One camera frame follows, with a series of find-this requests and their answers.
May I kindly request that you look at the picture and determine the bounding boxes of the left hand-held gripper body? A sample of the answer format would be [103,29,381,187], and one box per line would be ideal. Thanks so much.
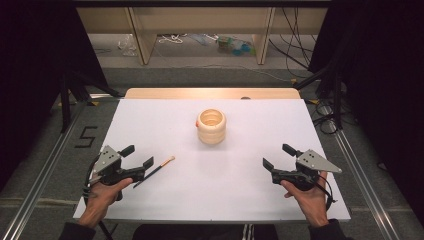
[89,144,147,186]

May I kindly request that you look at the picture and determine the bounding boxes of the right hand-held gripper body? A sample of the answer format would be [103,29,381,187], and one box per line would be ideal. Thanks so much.
[271,148,343,192]

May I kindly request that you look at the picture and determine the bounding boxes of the thin dark paintbrush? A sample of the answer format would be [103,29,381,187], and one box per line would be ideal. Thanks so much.
[132,155,176,190]

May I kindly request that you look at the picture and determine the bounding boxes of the cream ribbed pen holder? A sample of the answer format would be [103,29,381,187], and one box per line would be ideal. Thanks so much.
[195,108,228,146]

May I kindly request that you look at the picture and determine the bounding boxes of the person's left hand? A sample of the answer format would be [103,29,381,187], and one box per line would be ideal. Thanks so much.
[77,178,134,230]

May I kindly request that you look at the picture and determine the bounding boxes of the person's right hand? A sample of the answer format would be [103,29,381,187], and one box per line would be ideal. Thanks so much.
[280,171,330,229]

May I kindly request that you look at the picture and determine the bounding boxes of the black metal stand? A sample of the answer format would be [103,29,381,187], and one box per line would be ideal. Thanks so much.
[58,68,122,134]
[292,61,345,131]

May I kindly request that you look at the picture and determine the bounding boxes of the person's dark trousers lap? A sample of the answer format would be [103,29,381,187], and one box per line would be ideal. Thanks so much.
[131,223,280,240]

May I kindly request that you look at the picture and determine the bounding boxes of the clear plastic bag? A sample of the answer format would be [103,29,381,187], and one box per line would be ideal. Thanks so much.
[117,33,138,57]

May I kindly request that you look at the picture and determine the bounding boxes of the black curtain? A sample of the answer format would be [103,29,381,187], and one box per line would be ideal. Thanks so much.
[308,0,424,218]
[0,0,109,193]

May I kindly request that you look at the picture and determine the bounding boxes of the pile of colourful plastic bottles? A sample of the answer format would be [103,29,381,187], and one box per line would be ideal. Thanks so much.
[215,34,257,57]

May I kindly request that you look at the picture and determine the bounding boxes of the light wooden shelf unit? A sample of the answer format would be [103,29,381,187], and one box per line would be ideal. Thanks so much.
[75,6,330,67]

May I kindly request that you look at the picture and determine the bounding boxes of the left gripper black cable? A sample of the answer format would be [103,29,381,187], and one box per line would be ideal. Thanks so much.
[82,162,116,240]

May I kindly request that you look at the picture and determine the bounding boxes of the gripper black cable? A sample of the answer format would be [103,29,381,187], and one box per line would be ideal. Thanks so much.
[316,173,338,212]
[82,162,116,240]

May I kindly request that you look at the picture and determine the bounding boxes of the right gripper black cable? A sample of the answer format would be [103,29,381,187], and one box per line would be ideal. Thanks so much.
[316,173,338,212]

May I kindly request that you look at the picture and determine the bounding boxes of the black coiled floor cable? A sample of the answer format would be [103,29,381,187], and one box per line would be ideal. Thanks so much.
[312,102,342,135]

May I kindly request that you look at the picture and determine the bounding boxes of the aluminium floor rail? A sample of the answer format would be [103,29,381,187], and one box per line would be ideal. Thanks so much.
[0,99,90,240]
[324,104,402,240]

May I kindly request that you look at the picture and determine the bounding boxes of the white floor cable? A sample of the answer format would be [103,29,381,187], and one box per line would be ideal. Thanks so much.
[184,62,296,83]

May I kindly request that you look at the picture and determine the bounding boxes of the hanging black cables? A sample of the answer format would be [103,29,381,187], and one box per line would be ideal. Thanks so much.
[268,6,318,79]

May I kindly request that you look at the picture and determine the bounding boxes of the white coiled cord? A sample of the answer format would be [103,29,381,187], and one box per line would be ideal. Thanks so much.
[157,33,188,45]

